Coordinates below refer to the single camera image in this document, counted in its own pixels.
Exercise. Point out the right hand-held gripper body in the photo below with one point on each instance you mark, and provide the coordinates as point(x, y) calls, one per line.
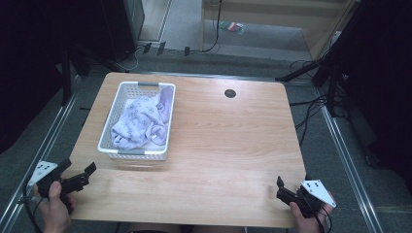
point(315, 194)

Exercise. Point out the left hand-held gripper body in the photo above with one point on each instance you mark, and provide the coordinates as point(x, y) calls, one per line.
point(41, 170)

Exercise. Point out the person's right hand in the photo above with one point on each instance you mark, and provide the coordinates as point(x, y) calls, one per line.
point(307, 223)

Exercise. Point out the person's left hand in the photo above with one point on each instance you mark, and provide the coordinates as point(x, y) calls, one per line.
point(55, 210)

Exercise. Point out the white plastic basket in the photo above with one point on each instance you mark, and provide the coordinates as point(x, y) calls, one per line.
point(111, 129)

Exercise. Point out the light purple patterned cloth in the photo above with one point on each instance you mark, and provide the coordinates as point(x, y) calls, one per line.
point(139, 123)

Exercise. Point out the black round table grommet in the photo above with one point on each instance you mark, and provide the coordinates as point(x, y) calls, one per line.
point(230, 93)

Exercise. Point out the black stand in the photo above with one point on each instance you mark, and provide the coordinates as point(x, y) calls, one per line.
point(327, 64)

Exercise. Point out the black plug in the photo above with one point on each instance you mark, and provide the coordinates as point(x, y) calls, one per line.
point(187, 51)
point(147, 47)

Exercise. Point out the black cabinet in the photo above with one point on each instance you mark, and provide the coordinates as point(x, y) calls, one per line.
point(123, 26)

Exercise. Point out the colourful packet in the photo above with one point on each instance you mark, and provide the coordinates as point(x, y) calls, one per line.
point(232, 26)

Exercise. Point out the metal floor rail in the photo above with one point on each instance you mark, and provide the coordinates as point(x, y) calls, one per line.
point(350, 161)
point(35, 155)

